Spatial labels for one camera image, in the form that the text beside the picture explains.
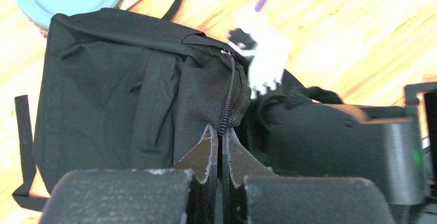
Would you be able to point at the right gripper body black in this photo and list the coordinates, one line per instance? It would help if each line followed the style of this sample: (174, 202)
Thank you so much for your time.
(319, 140)

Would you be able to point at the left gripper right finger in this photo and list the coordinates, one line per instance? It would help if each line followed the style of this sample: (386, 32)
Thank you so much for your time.
(252, 193)

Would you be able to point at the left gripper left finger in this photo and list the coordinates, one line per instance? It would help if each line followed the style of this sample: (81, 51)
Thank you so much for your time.
(184, 193)

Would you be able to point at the black student backpack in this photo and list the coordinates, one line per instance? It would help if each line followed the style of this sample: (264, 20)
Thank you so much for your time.
(121, 90)

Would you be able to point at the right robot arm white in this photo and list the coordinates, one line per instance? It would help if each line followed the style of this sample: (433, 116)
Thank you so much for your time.
(406, 190)

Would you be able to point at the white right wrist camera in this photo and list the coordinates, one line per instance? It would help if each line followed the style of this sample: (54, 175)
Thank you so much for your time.
(265, 48)

